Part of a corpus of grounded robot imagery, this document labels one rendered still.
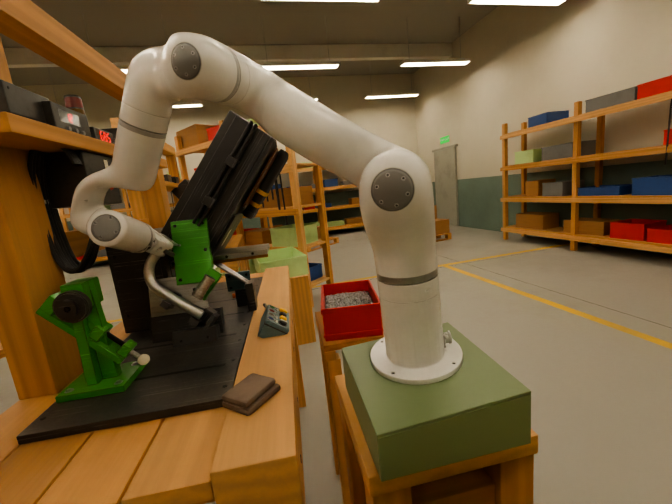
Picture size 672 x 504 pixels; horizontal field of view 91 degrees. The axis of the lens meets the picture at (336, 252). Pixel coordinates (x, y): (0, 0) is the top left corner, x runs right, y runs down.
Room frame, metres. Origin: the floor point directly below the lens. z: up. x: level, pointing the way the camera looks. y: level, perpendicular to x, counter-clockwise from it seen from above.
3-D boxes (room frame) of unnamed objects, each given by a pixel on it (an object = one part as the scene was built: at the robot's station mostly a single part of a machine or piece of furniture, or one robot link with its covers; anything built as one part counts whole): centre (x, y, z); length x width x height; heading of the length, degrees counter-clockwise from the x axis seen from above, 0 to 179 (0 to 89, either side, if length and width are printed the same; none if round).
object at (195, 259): (1.10, 0.47, 1.17); 0.13 x 0.12 x 0.20; 8
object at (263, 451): (1.20, 0.27, 0.83); 1.50 x 0.14 x 0.15; 8
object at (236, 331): (1.17, 0.55, 0.89); 1.10 x 0.42 x 0.02; 8
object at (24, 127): (1.13, 0.80, 1.52); 0.90 x 0.25 x 0.04; 8
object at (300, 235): (4.49, 1.15, 1.19); 2.30 x 0.55 x 2.39; 53
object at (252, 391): (0.64, 0.21, 0.91); 0.10 x 0.08 x 0.03; 148
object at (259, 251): (1.26, 0.46, 1.11); 0.39 x 0.16 x 0.03; 98
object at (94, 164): (1.03, 0.74, 1.43); 0.17 x 0.12 x 0.15; 8
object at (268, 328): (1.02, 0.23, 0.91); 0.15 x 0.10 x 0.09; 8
